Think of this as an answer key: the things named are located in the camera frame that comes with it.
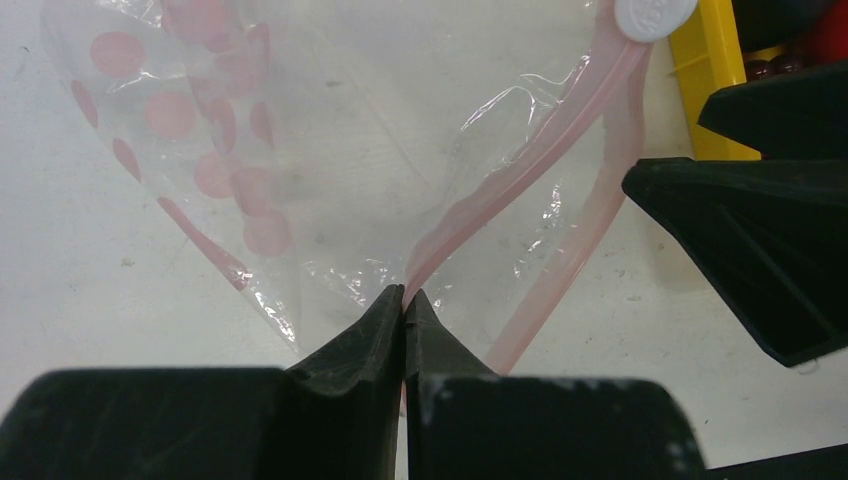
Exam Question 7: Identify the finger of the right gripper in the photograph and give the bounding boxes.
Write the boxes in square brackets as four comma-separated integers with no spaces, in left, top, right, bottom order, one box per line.
[622,157,847,367]
[698,60,847,160]

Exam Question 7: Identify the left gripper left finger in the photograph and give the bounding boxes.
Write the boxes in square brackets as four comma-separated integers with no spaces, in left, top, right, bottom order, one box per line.
[284,285,405,479]

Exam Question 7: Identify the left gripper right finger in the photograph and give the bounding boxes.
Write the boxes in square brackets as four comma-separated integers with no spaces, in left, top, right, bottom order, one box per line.
[404,290,494,479]

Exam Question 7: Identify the yellow plastic tray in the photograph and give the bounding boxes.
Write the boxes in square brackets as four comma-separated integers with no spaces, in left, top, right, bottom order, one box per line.
[669,0,789,161]

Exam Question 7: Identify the clear zip top bag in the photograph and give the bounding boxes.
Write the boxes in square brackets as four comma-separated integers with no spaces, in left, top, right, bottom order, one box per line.
[41,1,696,374]

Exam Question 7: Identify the dark red toy grapes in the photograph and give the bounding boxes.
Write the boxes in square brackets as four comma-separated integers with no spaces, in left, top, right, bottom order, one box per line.
[744,53,806,81]

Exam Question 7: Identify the red toy tomato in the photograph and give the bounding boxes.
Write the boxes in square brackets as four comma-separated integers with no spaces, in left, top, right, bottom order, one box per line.
[803,0,847,65]

